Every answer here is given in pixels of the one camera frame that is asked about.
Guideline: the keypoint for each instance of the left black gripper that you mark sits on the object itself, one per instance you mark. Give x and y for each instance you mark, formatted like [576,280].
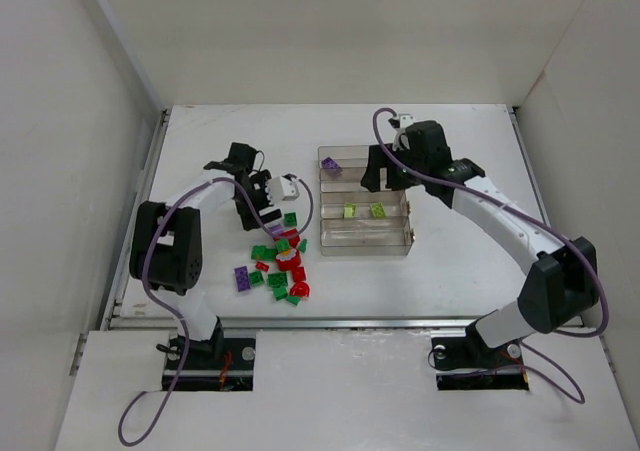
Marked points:
[255,207]

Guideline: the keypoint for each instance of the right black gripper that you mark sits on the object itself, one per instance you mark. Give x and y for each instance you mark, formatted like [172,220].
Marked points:
[382,166]

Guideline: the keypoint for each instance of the purple lego plate brick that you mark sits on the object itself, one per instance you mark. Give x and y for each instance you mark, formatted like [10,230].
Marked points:
[331,167]

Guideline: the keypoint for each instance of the lime lego slope brick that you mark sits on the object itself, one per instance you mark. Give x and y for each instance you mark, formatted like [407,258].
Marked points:
[350,211]
[378,211]

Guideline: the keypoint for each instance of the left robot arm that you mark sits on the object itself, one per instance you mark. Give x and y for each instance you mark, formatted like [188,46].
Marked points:
[167,253]

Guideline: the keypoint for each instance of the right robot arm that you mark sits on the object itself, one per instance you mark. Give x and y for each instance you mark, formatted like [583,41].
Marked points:
[561,280]

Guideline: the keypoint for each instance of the purple lego round brick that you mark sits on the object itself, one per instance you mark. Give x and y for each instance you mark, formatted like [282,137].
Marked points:
[276,230]

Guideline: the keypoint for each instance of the green lego square brick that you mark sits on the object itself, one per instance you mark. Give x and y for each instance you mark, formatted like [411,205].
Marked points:
[290,219]

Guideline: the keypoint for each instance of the red lego block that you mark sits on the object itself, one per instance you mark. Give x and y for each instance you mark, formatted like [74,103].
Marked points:
[291,236]

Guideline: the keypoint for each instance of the green lego on red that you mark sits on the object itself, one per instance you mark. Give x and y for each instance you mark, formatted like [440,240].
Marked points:
[282,245]

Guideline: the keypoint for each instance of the green lego brick left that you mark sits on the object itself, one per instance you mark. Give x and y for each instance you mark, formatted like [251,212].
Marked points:
[263,253]

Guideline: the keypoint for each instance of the purple lego long plate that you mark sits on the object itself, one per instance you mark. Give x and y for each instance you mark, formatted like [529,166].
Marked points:
[242,279]

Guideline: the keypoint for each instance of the green lego brick lower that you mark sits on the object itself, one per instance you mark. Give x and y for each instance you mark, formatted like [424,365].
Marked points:
[277,280]

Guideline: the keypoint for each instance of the red lego small brick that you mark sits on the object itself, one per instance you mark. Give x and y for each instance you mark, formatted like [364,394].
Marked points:
[298,274]

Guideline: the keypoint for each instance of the clear compartment organizer tray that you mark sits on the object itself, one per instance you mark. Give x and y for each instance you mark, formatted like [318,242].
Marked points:
[364,236]

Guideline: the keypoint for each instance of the red lego arch piece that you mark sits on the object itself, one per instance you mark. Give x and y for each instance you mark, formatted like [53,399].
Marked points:
[300,289]

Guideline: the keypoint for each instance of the green lego small bottom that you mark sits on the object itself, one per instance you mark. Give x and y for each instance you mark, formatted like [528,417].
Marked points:
[294,300]

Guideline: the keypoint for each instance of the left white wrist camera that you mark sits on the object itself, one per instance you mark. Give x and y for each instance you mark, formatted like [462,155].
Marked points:
[281,188]

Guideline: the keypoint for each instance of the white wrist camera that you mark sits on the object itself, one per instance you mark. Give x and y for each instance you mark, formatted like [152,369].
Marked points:
[281,188]
[400,123]

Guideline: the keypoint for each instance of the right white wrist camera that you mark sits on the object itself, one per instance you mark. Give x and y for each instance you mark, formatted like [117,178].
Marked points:
[400,123]

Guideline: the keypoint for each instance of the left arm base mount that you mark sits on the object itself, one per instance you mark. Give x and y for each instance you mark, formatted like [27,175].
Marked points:
[219,365]

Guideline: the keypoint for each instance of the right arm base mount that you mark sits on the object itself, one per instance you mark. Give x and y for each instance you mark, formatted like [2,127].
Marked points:
[459,367]

